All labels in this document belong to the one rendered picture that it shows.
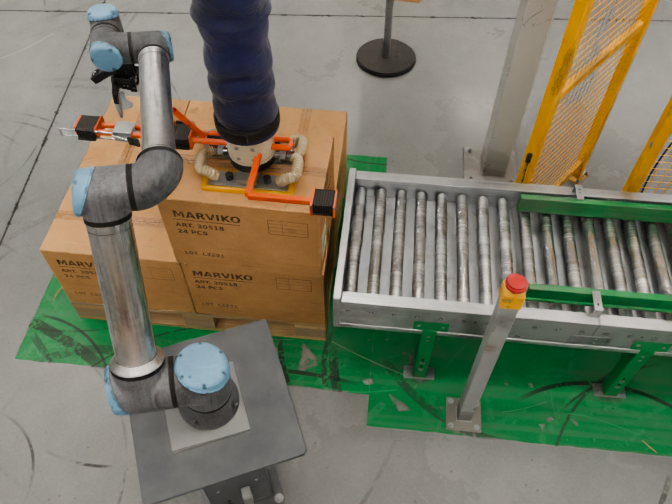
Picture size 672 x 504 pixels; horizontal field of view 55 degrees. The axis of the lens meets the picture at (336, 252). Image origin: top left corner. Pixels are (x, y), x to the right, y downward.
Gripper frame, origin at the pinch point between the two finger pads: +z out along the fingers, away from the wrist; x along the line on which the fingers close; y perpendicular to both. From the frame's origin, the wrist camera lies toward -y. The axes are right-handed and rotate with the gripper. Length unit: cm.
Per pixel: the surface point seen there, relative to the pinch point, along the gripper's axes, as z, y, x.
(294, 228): 35, 60, -21
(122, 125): 12.2, -5.3, 1.4
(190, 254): 59, 17, -20
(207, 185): 24.3, 27.6, -13.1
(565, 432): 119, 179, -54
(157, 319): 118, -11, -20
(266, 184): 24, 49, -11
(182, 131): 11.9, 17.2, 0.6
